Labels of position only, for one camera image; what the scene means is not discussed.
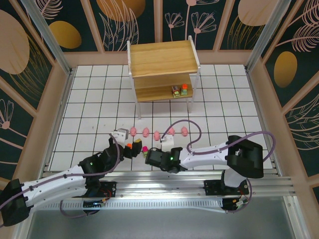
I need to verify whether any aluminium mounting rail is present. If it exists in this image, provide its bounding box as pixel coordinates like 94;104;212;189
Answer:
24;170;297;200

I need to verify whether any white slotted cable duct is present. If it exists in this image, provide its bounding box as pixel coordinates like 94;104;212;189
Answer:
36;198;226;214

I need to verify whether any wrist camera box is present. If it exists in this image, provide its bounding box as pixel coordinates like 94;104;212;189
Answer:
111;127;128;145
160;134;175;151

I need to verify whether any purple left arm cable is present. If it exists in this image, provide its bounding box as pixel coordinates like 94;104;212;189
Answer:
0;133;125;220

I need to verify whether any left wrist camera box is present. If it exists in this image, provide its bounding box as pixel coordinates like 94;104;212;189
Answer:
111;127;128;145

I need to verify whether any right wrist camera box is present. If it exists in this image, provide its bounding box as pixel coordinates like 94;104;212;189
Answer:
160;134;175;151

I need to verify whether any aluminium frame post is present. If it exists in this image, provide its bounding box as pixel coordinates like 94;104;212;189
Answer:
21;0;74;75
245;0;286;73

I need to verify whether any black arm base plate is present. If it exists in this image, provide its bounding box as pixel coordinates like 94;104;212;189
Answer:
203;179;250;196
82;181;117;199

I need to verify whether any frosted grey panel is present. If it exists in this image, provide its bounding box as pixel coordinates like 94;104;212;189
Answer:
13;195;309;239

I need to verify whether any aluminium table edge strip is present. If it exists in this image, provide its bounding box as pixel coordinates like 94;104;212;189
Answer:
38;71;75;181
245;69;284;176

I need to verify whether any wooden shelf white frame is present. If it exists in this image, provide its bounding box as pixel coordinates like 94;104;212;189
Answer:
126;35;201;120

